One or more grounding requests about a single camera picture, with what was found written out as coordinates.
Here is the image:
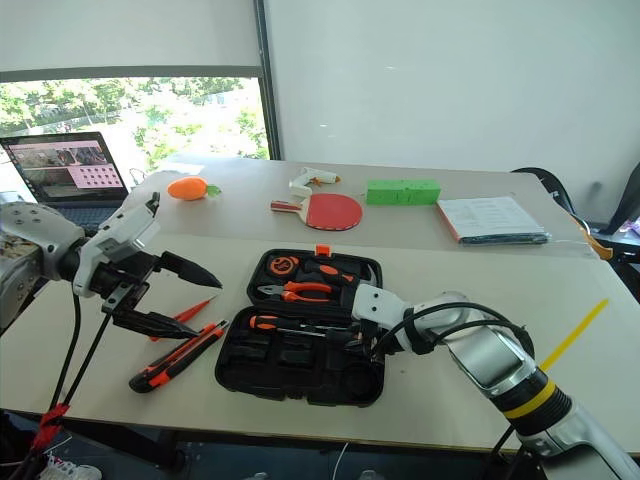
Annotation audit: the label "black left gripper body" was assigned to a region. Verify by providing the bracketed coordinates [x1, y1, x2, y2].
[91, 251, 166, 317]

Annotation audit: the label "red tape wrap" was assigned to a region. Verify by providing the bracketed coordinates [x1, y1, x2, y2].
[30, 401, 72, 454]

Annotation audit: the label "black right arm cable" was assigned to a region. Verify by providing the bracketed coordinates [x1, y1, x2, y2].
[372, 301, 534, 364]

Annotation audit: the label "orange handled pliers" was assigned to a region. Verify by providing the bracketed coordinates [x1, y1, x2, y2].
[256, 280, 334, 304]

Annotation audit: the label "white roller blind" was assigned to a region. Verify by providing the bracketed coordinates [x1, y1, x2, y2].
[0, 0, 265, 85]

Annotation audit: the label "orange black tape measure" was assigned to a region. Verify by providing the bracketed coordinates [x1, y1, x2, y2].
[266, 253, 300, 277]

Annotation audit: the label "white sneaker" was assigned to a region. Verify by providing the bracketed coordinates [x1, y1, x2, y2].
[38, 451, 104, 480]

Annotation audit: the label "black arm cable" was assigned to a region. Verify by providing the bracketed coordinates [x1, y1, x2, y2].
[13, 292, 119, 480]
[372, 301, 534, 364]

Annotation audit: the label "red table tennis paddle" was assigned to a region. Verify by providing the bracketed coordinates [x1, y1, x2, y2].
[269, 192, 365, 233]

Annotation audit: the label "open dark laptop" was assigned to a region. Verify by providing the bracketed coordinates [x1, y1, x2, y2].
[0, 131, 133, 237]

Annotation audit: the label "white glue gun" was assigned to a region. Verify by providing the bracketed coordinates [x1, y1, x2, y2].
[288, 166, 343, 202]

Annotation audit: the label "orange carrot toy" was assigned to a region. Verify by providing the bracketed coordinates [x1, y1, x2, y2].
[166, 175, 223, 203]

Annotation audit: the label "orange strap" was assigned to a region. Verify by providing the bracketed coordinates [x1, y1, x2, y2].
[578, 216, 614, 262]

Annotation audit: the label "green foam block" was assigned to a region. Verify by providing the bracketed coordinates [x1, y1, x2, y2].
[365, 178, 443, 207]

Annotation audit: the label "orange voltage tester pen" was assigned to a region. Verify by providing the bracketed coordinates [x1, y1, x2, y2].
[149, 293, 222, 343]

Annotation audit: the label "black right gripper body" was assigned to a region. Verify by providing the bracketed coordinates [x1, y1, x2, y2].
[355, 319, 387, 362]

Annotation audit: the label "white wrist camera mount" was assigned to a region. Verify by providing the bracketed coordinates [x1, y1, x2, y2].
[72, 191, 163, 300]
[350, 283, 417, 352]

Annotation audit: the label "black window frame post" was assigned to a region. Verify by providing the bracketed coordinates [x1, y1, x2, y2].
[251, 0, 282, 162]

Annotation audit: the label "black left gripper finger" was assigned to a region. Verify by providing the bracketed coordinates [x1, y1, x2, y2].
[158, 250, 224, 290]
[112, 308, 202, 342]

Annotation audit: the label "orange handled hammer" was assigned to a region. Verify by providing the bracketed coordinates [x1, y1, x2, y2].
[299, 259, 374, 297]

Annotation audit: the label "orange black utility knife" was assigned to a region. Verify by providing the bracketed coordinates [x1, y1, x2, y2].
[128, 320, 231, 394]

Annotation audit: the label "paper document stack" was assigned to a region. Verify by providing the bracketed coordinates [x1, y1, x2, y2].
[435, 195, 552, 247]

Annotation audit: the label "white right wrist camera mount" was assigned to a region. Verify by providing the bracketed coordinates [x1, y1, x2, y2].
[350, 283, 417, 352]

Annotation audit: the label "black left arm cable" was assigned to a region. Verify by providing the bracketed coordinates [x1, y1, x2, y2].
[13, 292, 119, 480]

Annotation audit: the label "black chair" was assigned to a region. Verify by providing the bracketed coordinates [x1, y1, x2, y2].
[511, 166, 640, 307]

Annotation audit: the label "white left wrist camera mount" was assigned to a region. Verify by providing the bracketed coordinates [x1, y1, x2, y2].
[72, 191, 163, 300]

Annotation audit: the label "black plastic tool case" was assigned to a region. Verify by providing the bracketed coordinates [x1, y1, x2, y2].
[214, 244, 386, 408]

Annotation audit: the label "orange black screwdriver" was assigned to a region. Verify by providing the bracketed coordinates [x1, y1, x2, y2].
[247, 314, 352, 334]

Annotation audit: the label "thin white cable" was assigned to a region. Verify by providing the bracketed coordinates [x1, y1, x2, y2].
[333, 441, 352, 480]

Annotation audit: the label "yellow plastic strip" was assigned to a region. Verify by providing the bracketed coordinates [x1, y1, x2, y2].
[539, 297, 611, 374]

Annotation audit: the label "black chair backrest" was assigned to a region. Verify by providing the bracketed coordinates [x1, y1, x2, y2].
[605, 161, 640, 236]

